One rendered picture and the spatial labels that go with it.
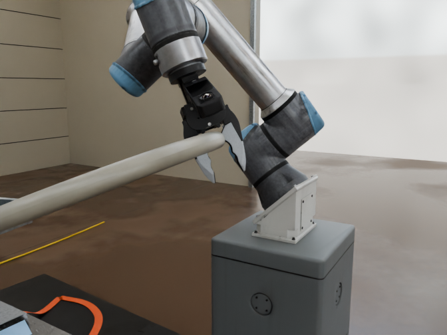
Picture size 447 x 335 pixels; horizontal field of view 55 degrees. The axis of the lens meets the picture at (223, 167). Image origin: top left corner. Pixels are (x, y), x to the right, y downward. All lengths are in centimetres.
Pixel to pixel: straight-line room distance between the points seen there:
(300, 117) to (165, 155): 93
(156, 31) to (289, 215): 83
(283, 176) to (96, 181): 100
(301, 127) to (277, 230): 35
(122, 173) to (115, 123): 675
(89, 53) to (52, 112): 121
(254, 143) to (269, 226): 29
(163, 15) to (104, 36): 663
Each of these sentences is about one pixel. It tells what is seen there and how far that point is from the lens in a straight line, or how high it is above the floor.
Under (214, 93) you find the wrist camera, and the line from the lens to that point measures 71.
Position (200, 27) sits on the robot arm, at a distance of 92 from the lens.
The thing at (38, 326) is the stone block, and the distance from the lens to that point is 119.
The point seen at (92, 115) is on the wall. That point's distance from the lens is 766.
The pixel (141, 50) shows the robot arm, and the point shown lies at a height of 143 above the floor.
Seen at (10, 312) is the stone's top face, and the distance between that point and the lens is 119.
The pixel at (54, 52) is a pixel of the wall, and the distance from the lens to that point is 802.
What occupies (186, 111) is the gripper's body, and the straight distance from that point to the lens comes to 77.
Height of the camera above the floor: 136
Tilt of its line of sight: 11 degrees down
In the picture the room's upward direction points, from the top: straight up
